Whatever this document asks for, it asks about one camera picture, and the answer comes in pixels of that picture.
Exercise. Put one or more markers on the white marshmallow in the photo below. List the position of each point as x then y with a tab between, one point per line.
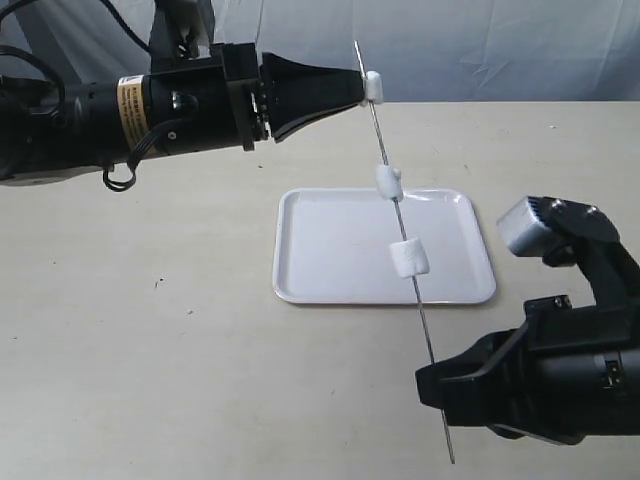
374	88
409	258
388	183

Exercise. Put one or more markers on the white marshmallow bottom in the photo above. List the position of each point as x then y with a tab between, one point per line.
409	258

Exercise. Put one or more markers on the white backdrop curtain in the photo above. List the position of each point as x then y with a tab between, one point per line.
424	50

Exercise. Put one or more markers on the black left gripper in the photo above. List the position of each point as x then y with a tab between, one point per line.
219	100

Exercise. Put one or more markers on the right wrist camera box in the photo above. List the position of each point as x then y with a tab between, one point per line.
523	229

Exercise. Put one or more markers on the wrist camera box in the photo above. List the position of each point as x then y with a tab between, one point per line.
523	229
182	30

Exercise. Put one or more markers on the thin metal skewer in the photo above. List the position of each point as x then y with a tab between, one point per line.
384	158

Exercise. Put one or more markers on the white marshmallow top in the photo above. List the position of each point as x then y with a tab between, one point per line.
374	88

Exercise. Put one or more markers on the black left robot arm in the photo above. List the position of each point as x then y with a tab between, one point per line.
52	132

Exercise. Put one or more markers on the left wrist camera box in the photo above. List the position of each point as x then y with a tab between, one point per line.
182	30

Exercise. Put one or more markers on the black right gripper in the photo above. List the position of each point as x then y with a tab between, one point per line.
582	375

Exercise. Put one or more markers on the white plastic tray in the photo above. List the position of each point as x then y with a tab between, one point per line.
332	247

